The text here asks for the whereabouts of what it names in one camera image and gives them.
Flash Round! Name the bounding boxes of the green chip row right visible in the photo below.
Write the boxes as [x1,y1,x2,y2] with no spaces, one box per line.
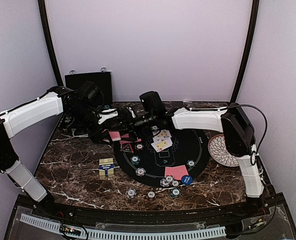
[96,105,110,112]

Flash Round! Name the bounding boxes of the white slotted cable duct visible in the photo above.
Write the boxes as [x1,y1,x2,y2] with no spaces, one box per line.
[19,213,227,240]

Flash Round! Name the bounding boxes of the blue white chip stack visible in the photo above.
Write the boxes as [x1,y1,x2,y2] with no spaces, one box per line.
[126,188,137,199]

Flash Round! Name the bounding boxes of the floral patterned ceramic plate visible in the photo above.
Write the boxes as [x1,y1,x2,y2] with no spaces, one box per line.
[208,134,239,168]

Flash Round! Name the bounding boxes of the face-up five of hearts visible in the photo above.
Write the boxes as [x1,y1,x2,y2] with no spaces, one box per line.
[156,129,171,138]

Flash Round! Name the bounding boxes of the face-up card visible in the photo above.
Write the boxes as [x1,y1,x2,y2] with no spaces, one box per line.
[151,139,173,153]
[153,136,172,144]

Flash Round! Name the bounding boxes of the green blue chip stack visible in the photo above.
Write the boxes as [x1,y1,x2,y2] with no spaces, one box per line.
[170,188,182,198]

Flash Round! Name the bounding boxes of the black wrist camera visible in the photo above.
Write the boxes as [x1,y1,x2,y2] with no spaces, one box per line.
[139,91,166,116]
[78,81,105,105]

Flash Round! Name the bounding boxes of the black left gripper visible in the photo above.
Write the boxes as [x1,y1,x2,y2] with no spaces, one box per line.
[68,103,113,145]

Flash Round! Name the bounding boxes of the red card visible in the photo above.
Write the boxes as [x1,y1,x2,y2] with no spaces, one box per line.
[164,165,189,180]
[119,140,131,145]
[121,133,129,139]

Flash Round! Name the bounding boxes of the green chips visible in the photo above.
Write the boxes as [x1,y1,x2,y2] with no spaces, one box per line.
[187,160,196,168]
[130,155,140,166]

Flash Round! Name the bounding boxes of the blue gold card box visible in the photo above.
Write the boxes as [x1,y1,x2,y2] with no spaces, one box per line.
[99,158,114,177]

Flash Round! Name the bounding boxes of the round black poker mat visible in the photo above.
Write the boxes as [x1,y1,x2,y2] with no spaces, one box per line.
[113,128,210,187]

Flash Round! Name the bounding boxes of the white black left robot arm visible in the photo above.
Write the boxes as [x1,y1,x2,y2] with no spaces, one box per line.
[0,82,112,218]

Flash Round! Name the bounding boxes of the brown chips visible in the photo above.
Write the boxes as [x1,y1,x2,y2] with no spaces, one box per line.
[171,180,180,188]
[135,143,144,151]

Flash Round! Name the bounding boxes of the red backed card deck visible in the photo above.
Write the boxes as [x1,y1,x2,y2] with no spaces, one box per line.
[109,131,121,142]

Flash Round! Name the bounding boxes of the black poker chip case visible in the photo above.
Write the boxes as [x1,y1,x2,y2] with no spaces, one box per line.
[59,70,113,138]

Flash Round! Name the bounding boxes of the blue small blind button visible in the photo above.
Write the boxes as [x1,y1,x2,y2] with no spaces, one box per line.
[181,175,193,186]

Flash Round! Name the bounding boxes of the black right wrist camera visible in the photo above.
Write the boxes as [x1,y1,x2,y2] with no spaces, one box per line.
[139,91,166,116]

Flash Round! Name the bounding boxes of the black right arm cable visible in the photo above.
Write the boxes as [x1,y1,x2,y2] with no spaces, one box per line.
[227,104,268,156]

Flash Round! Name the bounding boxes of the brown white chip stack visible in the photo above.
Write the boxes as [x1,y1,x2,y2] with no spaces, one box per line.
[146,191,156,199]

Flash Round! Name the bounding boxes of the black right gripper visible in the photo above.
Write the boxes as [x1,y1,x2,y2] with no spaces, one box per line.
[108,111,156,142]

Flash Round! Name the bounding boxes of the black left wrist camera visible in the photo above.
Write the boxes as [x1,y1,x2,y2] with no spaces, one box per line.
[78,81,105,105]

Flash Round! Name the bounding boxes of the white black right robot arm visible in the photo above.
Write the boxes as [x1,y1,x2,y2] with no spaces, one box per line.
[135,104,264,217]

